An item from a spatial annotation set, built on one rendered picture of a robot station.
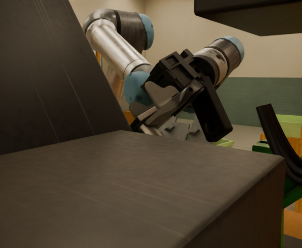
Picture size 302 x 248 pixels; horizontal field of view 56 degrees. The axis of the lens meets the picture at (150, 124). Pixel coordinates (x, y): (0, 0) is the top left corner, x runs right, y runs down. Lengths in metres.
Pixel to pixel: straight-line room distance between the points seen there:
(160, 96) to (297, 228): 0.64
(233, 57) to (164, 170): 0.46
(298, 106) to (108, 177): 7.38
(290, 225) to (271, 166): 0.74
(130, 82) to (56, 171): 0.42
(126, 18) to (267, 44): 6.88
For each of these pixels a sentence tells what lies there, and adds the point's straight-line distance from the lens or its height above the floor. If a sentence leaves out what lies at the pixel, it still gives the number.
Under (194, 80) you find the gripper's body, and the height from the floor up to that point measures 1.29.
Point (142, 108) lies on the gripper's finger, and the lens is 0.47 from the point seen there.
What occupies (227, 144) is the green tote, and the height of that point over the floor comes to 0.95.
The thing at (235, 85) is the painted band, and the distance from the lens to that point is 7.92.
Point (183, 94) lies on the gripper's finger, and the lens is 0.43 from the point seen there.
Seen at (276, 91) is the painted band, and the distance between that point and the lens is 7.61.
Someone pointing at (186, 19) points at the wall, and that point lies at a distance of 8.73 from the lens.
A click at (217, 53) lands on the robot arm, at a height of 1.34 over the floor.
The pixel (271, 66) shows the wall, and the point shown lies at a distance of 7.64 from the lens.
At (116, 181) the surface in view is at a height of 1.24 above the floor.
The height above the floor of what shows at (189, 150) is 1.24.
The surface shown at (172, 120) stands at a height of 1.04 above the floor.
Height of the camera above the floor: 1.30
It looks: 10 degrees down
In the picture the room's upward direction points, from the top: straight up
